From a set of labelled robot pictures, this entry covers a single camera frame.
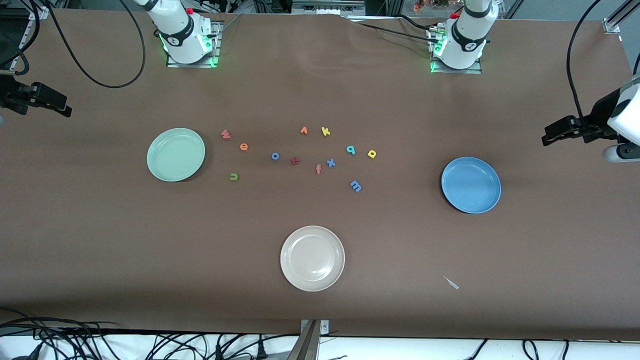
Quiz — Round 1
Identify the blue plate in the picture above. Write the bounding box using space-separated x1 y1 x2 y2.
440 156 502 215

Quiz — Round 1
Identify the light green plate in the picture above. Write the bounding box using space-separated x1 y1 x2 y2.
146 127 206 183

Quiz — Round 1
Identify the beige white plate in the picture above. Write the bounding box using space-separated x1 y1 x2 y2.
280 225 346 292

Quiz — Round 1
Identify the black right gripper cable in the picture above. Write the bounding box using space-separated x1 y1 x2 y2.
0 0 43 77

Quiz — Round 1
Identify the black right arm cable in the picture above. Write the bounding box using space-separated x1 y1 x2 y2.
44 0 147 90

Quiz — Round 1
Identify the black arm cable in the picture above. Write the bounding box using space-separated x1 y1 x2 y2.
44 0 147 90
566 0 603 132

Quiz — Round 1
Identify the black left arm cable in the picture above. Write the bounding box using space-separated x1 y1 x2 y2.
566 0 603 132

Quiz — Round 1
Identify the aluminium frame profile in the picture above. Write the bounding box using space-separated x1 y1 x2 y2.
602 0 640 35

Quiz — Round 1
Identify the black table cable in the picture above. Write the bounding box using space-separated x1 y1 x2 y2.
392 14 442 30
356 22 435 40

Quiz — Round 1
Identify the aluminium frame crossbar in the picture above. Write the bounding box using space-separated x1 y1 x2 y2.
291 0 367 16

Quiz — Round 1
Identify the metal table edge bracket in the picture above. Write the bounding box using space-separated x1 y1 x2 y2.
300 319 330 337

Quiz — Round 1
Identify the grey camera pole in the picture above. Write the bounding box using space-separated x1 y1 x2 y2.
286 320 321 360

